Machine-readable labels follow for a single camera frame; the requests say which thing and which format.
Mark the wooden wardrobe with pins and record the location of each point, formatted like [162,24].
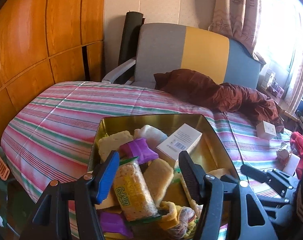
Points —
[36,42]

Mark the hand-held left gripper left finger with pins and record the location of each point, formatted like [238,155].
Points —
[109,177]

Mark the beige cardboard box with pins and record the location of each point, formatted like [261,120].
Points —
[266,130]

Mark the patterned pink curtain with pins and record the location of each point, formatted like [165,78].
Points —
[302,67]
[236,12]

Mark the grey yellow blue chair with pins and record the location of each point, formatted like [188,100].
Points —
[181,52]

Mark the golden tin box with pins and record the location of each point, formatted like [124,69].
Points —
[211,145]

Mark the blue container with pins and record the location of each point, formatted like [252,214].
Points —
[302,106]

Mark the yellow cloth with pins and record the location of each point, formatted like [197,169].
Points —
[172,217]

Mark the cluttered wooden desk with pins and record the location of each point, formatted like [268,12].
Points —
[286,107]

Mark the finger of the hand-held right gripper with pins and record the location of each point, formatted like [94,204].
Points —
[255,173]

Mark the red cloth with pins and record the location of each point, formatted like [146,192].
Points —
[299,145]

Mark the white bottle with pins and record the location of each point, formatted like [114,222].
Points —
[292,165]

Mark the white cardboard box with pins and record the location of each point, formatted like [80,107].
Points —
[178,142]

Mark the orange slotted holder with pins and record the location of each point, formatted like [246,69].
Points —
[0,167]

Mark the purple snack packet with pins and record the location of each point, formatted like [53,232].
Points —
[140,150]
[114,223]

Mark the striped blanket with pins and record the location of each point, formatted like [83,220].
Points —
[56,120]

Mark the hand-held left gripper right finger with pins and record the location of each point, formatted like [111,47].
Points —
[190,180]

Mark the brown duvet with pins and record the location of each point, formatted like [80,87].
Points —
[216,92]

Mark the white cloth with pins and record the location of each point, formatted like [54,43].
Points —
[151,135]

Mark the white storage boxes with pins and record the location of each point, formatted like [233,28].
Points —
[268,78]

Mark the small brown packet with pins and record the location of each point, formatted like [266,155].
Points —
[283,156]

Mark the clear cracker packet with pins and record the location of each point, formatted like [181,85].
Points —
[134,192]

